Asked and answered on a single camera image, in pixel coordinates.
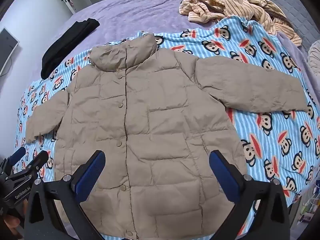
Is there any beige puffer jacket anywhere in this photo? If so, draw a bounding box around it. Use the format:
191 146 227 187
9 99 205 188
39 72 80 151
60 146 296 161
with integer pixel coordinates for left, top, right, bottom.
25 34 306 239

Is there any person's left hand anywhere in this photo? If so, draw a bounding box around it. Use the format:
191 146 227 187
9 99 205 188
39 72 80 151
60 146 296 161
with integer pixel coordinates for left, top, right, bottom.
3 215 23 239

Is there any blue monkey print blanket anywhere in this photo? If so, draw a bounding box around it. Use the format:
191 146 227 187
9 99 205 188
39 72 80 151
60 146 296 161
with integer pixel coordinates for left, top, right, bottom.
13 15 320 240

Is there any black folded garment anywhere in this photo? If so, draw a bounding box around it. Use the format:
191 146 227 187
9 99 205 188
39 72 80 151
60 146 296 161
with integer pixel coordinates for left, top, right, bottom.
41 18 100 80

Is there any round cream cushion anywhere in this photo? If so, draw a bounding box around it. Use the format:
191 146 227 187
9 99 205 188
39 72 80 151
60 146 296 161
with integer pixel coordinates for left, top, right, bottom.
308 40 320 80

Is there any grey padded headboard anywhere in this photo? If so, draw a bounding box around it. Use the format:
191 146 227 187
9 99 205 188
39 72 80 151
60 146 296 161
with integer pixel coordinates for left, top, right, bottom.
271 0 319 53

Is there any striped beige fleece garment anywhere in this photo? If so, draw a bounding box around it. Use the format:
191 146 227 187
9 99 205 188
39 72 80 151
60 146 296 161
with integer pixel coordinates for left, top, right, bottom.
178 0 302 47

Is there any wall mounted monitor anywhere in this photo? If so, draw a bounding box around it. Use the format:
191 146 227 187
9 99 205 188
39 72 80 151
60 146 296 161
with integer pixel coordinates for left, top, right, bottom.
0 27 20 77

